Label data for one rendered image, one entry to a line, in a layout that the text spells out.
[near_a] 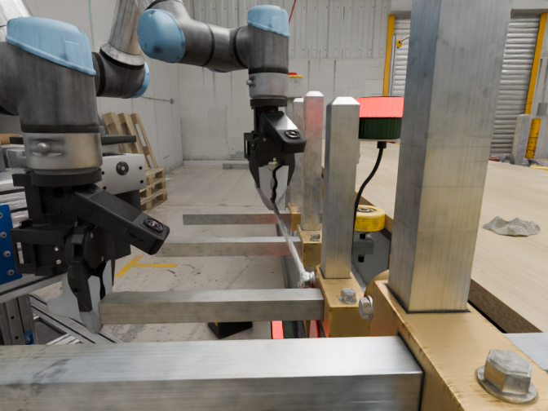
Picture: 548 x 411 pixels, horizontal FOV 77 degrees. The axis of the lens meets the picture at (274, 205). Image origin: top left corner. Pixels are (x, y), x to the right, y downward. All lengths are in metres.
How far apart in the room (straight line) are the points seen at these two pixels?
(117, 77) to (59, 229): 0.69
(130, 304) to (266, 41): 0.47
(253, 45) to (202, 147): 8.02
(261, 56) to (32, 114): 0.38
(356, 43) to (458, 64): 8.48
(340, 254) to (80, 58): 0.38
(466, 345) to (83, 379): 0.19
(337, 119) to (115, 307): 0.36
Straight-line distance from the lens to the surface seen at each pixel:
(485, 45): 0.21
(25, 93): 0.44
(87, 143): 0.43
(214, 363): 0.19
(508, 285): 0.47
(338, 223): 0.46
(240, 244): 0.68
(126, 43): 1.06
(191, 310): 0.46
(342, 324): 0.43
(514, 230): 0.67
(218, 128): 8.54
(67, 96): 0.42
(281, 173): 0.67
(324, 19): 8.70
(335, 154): 0.44
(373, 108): 0.44
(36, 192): 0.47
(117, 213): 0.43
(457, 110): 0.20
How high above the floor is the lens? 1.08
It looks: 14 degrees down
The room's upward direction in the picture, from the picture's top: straight up
